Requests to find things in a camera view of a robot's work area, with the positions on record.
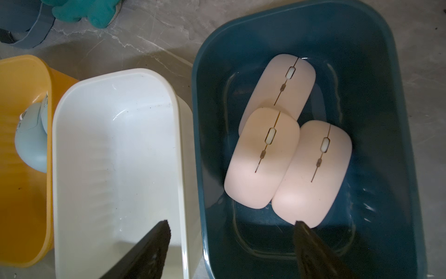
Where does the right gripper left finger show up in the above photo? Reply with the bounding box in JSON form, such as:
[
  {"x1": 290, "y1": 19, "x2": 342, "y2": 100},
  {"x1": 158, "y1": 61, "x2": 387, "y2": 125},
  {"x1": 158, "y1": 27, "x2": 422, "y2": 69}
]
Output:
[{"x1": 102, "y1": 220, "x2": 171, "y2": 279}]

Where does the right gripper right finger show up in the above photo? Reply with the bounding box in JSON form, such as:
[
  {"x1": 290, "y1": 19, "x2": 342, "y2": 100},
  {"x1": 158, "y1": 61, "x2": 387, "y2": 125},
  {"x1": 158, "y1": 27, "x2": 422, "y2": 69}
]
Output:
[{"x1": 293, "y1": 221, "x2": 358, "y2": 279}]

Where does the pink mouse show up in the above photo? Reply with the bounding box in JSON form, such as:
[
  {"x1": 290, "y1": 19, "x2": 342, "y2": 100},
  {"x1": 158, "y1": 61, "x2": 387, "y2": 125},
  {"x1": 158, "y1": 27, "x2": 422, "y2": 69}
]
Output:
[
  {"x1": 271, "y1": 120, "x2": 352, "y2": 228},
  {"x1": 224, "y1": 108, "x2": 300, "y2": 209},
  {"x1": 238, "y1": 53, "x2": 316, "y2": 133}
]

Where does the light blue mouse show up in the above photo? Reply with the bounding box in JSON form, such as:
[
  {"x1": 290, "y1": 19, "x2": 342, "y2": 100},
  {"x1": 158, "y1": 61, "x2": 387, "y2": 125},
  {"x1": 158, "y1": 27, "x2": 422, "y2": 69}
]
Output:
[
  {"x1": 39, "y1": 94, "x2": 48, "y2": 134},
  {"x1": 15, "y1": 102, "x2": 47, "y2": 173}
]

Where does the white storage box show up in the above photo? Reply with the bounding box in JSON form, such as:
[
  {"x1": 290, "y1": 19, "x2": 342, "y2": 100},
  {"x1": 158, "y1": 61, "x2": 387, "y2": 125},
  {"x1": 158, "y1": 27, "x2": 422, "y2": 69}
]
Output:
[{"x1": 52, "y1": 69, "x2": 203, "y2": 279}]

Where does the yellow storage box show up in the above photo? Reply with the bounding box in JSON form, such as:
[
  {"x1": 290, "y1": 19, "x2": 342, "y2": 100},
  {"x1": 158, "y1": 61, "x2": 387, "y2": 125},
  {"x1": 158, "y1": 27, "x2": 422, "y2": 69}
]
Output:
[{"x1": 1, "y1": 55, "x2": 78, "y2": 267}]

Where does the teal storage box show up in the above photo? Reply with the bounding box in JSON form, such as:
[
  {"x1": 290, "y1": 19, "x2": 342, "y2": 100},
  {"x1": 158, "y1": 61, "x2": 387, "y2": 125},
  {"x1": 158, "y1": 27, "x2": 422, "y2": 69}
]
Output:
[{"x1": 192, "y1": 1, "x2": 427, "y2": 279}]

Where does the green rubber glove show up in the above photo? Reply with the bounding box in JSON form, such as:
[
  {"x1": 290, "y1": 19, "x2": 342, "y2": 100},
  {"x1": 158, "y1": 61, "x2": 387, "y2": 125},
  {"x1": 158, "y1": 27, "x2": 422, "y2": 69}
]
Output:
[{"x1": 41, "y1": 0, "x2": 123, "y2": 29}]

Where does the potted green plant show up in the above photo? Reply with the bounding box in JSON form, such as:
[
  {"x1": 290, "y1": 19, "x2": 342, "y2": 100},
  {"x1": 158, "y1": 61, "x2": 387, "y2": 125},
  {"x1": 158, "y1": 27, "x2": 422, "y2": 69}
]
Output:
[{"x1": 1, "y1": 1, "x2": 55, "y2": 50}]

